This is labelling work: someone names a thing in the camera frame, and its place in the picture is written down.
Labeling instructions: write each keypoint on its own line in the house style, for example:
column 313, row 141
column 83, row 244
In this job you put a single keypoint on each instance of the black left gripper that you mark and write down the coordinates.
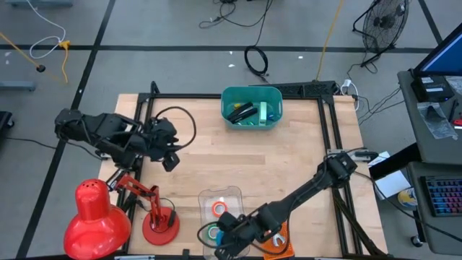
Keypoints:
column 162, row 137

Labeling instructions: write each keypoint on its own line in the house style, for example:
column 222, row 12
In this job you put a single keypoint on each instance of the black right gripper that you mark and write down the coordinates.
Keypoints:
column 240, row 233

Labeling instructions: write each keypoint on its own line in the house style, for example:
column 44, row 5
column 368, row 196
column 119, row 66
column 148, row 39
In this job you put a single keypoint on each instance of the blue tape roll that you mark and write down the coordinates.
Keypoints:
column 219, row 238

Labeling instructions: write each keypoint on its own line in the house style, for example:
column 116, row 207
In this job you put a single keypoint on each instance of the green round block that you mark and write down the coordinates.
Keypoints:
column 210, row 233

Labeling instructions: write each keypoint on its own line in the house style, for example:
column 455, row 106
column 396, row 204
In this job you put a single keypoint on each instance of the orange tape roll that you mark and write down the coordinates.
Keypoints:
column 213, row 209

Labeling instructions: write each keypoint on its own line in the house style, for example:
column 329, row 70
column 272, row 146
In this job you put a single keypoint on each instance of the brown staple remover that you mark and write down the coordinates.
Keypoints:
column 278, row 240

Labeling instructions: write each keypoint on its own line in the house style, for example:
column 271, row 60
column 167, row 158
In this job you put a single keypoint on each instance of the yellow staple remover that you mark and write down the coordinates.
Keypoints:
column 237, row 106

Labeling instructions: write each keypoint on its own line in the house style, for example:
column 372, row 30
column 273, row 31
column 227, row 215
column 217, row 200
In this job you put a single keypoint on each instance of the black stapler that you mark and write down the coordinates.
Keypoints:
column 242, row 112

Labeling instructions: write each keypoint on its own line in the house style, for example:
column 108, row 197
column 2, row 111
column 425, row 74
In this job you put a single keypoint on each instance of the green staple remover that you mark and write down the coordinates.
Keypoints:
column 249, row 123

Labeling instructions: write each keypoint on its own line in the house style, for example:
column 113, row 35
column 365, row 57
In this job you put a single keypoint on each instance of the blue staple remover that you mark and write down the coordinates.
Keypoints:
column 271, row 117

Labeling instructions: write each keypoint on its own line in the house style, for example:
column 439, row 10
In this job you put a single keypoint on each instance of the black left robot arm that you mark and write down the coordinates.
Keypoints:
column 101, row 130

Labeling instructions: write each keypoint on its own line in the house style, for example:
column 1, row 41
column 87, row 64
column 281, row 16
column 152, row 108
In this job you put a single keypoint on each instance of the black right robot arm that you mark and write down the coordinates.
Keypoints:
column 310, row 186

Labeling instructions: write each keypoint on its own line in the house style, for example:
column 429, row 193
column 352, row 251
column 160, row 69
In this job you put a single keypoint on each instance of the clear plastic container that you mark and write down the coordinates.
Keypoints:
column 205, row 195

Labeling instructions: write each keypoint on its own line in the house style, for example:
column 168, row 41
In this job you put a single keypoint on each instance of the orange plastic basket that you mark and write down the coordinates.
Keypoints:
column 285, row 252

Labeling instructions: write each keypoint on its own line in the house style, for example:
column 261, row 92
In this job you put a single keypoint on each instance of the teal plastic basket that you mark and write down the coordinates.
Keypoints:
column 231, row 94

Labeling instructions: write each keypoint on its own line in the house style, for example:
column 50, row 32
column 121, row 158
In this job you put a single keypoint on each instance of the silver aluminium extrusion piece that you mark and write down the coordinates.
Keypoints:
column 133, row 258

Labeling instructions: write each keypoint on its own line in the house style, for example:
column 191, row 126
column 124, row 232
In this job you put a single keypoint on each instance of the red desk lamp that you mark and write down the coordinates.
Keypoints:
column 97, row 224

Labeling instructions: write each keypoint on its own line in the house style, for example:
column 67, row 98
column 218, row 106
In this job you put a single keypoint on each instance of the grey desk foot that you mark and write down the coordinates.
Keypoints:
column 39, row 3
column 18, row 86

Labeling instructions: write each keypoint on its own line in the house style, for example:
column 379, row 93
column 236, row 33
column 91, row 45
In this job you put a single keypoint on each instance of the dark office chair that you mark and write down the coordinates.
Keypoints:
column 5, row 122

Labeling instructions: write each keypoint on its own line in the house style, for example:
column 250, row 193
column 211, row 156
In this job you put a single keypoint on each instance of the white paper sheet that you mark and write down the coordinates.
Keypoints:
column 379, row 159
column 391, row 184

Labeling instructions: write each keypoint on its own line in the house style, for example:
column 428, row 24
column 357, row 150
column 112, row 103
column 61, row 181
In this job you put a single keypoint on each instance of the round blue yellow sticker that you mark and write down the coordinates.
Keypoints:
column 407, row 198

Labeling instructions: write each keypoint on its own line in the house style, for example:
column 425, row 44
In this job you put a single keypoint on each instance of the black desk caster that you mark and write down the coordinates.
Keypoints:
column 417, row 241

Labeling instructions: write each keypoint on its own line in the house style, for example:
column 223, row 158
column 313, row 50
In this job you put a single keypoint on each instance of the grey keyboard desk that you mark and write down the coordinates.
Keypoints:
column 433, row 234

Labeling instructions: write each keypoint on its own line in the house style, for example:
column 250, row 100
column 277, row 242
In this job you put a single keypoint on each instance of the grey side desk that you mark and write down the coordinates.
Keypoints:
column 415, row 144

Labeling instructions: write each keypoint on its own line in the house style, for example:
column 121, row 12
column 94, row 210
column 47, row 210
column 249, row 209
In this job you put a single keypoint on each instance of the backlit computer keyboard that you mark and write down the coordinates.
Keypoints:
column 445, row 196

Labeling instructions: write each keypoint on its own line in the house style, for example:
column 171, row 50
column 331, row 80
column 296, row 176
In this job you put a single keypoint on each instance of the clear plastic bag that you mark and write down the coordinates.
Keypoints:
column 436, row 119

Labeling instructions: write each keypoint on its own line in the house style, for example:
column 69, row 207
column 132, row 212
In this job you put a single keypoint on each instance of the black floor fan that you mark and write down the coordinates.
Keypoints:
column 384, row 21

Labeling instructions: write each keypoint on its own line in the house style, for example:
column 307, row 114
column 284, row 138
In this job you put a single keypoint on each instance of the black mini computer box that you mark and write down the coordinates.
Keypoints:
column 431, row 88

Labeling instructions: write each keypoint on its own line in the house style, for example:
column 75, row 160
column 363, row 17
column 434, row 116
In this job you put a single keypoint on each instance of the small red object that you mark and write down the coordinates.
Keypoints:
column 458, row 122

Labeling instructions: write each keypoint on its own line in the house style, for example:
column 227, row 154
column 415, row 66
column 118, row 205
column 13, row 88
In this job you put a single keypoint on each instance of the black pen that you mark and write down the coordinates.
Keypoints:
column 453, row 110

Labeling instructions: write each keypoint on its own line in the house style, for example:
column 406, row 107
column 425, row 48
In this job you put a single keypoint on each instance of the computer monitor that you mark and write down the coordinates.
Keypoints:
column 444, row 54

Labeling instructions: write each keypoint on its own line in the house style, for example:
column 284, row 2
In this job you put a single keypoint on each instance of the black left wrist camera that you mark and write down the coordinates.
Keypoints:
column 171, row 162

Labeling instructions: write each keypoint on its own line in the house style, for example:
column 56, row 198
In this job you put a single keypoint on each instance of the black table-level camera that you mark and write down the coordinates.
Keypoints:
column 185, row 252

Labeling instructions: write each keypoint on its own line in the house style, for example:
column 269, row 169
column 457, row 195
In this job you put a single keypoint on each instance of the black aluminium table frame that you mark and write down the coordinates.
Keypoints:
column 325, row 126

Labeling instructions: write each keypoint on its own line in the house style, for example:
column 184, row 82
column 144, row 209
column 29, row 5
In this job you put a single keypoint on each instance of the black device on frame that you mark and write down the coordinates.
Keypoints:
column 366, row 155

